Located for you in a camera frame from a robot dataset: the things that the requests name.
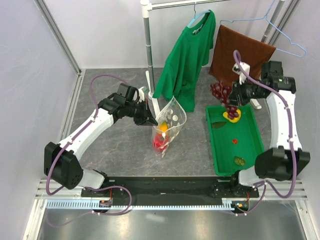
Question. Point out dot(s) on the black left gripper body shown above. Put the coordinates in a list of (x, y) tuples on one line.
[(137, 111)]

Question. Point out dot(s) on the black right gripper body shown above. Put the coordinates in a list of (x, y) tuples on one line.
[(245, 92)]

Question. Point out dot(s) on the orange green mango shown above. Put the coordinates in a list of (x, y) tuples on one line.
[(163, 127)]

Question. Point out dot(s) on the clear dotted zip top bag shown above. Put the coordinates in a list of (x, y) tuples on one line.
[(175, 117)]

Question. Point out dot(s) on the purple grape bunch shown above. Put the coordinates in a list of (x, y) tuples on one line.
[(222, 93)]

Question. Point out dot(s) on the red bell pepper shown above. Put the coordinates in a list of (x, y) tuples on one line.
[(160, 143)]

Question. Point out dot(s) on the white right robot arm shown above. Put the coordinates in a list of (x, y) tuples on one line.
[(285, 148)]

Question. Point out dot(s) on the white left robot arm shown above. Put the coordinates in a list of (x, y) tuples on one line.
[(62, 160)]

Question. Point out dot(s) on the green t-shirt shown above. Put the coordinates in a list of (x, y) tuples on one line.
[(183, 65)]

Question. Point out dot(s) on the green plastic tray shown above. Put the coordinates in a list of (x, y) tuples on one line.
[(235, 146)]

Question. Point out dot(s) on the green leaf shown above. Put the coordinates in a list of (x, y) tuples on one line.
[(239, 161)]

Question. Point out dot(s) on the light blue shirt hanger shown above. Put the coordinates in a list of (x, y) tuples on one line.
[(196, 16)]

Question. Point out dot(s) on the white garment rack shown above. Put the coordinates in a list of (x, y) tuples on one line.
[(147, 7)]

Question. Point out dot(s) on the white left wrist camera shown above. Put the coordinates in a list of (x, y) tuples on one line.
[(142, 91)]

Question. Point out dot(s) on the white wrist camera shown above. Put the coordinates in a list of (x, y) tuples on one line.
[(142, 91), (242, 69)]

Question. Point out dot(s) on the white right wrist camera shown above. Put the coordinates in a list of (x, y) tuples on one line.
[(242, 69)]

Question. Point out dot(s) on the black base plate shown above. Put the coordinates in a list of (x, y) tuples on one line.
[(172, 189)]

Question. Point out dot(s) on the blue wire hanger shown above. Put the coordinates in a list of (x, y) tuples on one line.
[(271, 24)]

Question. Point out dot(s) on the slotted cable duct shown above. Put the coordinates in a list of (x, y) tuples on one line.
[(95, 204)]

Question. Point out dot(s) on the aluminium frame post right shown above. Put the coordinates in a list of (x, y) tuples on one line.
[(283, 12)]

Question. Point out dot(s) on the aluminium frame post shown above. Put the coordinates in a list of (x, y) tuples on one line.
[(46, 13), (283, 12)]

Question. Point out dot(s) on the aluminium frame post left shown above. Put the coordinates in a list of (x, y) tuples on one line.
[(46, 13)]

